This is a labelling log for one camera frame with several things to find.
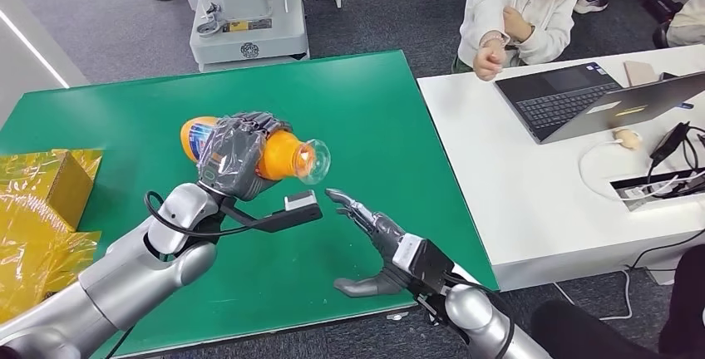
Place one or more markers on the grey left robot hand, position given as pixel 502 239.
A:
pixel 231 158

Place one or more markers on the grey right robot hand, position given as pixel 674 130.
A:
pixel 385 241

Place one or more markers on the person's left hand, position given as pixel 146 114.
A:
pixel 518 25

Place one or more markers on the person's right hand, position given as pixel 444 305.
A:
pixel 489 62

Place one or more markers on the orange bottle with clear cap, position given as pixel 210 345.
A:
pixel 281 161

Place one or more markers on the white robot base machine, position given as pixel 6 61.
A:
pixel 248 42

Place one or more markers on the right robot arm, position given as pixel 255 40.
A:
pixel 473 312

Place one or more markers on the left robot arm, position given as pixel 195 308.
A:
pixel 110 290

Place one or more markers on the person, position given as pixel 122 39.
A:
pixel 542 9
pixel 606 334
pixel 688 20

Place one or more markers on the dark grey laptop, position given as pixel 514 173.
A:
pixel 551 100

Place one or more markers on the white desk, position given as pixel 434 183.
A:
pixel 495 180

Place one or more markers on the green table mat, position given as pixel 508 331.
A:
pixel 358 125

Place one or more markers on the tan notebook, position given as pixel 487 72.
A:
pixel 640 73

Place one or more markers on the beige computer mouse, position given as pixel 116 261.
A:
pixel 628 139

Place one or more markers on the black power adapter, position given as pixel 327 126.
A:
pixel 669 144

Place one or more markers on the yellow film wrapped cardboard box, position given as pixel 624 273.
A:
pixel 33 224

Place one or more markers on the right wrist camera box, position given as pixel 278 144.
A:
pixel 427 263

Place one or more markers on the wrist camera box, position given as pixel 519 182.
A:
pixel 300 208
pixel 427 263

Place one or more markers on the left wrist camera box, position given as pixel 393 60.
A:
pixel 300 208

